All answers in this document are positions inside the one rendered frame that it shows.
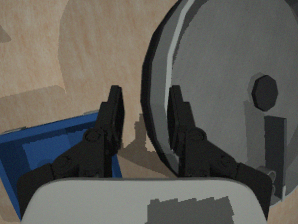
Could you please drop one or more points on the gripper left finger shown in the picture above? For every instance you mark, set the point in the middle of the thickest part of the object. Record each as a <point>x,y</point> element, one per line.
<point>91,157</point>

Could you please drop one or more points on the blue square tray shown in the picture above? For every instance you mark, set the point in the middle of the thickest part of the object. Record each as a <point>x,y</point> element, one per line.
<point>30,152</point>

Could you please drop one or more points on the grey round turning table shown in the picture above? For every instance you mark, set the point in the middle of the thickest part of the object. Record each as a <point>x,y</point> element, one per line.
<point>224,58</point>

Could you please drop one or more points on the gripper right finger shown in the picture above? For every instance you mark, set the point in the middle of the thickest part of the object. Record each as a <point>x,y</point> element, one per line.
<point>190,144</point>

